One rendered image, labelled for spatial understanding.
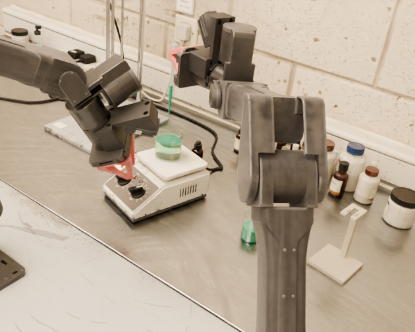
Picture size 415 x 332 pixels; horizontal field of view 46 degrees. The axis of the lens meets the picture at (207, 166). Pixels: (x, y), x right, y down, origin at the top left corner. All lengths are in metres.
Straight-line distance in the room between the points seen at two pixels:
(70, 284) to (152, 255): 0.16
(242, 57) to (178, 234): 0.39
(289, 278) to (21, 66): 0.49
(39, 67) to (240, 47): 0.31
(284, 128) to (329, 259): 0.46
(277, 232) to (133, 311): 0.37
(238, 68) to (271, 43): 0.58
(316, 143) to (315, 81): 0.79
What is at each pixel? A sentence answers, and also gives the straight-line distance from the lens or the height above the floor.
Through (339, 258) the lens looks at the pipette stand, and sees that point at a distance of 1.02.
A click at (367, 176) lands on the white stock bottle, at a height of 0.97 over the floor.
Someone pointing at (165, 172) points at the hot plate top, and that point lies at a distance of 1.02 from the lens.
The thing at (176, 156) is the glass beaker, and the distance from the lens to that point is 1.06.
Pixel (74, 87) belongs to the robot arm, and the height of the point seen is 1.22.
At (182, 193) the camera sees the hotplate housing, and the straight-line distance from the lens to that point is 1.06.
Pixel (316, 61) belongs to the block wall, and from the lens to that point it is 1.34.
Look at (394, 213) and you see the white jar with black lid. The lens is 1.16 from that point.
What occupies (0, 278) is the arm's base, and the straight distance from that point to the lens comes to 0.91.
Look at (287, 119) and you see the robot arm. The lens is 0.59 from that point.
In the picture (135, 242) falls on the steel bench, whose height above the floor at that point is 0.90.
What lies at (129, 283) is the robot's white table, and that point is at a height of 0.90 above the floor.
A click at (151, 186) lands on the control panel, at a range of 1.02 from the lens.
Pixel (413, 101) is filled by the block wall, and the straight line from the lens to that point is 1.28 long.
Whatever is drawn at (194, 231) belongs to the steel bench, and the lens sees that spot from 1.01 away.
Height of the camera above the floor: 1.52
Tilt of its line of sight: 30 degrees down
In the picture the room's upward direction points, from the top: 7 degrees clockwise
